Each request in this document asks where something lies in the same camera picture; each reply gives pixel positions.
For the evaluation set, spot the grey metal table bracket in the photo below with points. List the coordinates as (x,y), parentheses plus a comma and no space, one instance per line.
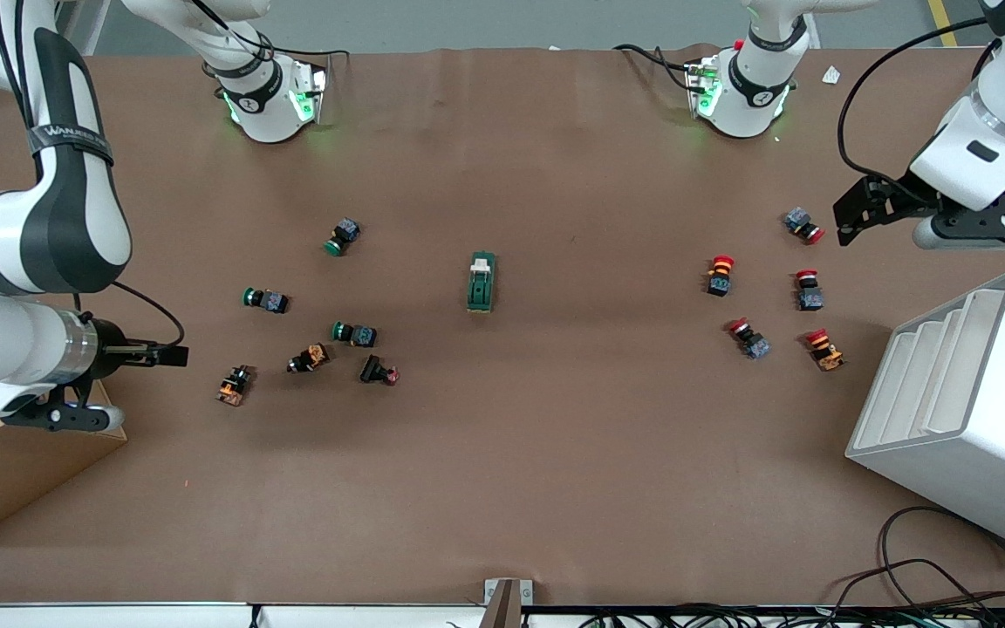
(502,602)

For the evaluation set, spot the brown paper table cover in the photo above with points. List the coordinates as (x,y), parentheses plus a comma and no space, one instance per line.
(555,453)

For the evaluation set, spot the green load switch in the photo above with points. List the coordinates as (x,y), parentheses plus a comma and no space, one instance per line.
(481,292)

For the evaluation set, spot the black button orange body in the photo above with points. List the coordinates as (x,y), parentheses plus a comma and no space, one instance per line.
(309,358)
(234,385)

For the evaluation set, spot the red button blue body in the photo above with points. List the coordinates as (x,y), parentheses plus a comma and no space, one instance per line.
(803,224)
(748,338)
(809,292)

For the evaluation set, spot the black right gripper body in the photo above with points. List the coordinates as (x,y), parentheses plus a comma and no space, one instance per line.
(111,345)

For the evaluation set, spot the black switch red tip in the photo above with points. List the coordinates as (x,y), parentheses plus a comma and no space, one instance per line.
(377,370)

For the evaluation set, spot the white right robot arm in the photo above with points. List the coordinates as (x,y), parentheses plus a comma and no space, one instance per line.
(75,218)

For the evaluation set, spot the brown cardboard box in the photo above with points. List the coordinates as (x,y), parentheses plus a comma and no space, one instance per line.
(31,488)

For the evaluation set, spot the red button orange body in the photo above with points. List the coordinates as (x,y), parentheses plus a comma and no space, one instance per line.
(825,349)

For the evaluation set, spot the white paper scrap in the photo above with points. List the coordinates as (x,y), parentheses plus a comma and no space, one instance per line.
(831,75)

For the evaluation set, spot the white stepped storage bin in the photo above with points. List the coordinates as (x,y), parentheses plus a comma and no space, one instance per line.
(991,419)

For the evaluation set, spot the white table edge strip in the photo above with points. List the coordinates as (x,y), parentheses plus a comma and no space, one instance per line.
(119,617)

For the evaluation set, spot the green button blue body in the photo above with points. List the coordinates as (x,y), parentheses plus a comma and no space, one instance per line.
(343,235)
(265,299)
(354,333)

